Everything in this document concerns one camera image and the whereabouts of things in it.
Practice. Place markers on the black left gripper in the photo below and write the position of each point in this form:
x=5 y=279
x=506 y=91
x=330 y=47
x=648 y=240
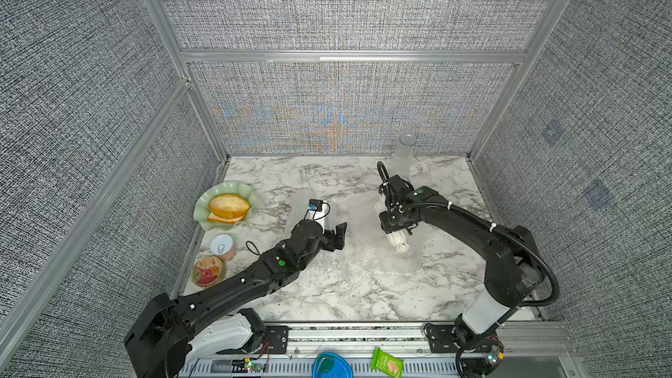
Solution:
x=331 y=245

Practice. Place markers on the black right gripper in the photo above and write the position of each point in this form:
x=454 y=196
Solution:
x=385 y=225

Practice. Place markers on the white ribbed ceramic vase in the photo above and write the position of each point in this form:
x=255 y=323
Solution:
x=398 y=239

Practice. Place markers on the clear glass vase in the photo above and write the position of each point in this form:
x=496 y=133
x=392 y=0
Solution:
x=403 y=156

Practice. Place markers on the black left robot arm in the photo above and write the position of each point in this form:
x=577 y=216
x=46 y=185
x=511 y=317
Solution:
x=165 y=332

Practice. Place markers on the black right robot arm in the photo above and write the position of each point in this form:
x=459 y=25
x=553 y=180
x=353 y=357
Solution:
x=516 y=276

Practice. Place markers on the white round lid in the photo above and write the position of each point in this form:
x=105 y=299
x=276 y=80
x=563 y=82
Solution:
x=223 y=246

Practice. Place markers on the bread roll sandwich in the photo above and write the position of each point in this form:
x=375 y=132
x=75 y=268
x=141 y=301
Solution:
x=228 y=209

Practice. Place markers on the green scalloped glass plate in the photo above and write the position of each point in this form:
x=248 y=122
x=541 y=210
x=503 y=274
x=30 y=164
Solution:
x=201 y=210

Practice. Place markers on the blue plastic container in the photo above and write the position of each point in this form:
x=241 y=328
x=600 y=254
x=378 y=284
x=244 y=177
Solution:
x=330 y=365

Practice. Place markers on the round food cup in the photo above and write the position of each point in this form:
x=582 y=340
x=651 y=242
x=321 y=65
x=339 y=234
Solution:
x=208 y=271

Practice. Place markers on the green snack packet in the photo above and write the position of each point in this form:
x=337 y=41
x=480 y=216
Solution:
x=387 y=364

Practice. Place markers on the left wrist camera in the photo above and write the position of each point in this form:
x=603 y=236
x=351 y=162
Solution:
x=317 y=211

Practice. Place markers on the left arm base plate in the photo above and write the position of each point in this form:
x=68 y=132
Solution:
x=273 y=340

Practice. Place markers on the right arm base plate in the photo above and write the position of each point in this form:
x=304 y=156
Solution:
x=450 y=338

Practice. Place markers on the aluminium front rail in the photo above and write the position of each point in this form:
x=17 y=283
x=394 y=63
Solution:
x=531 y=349

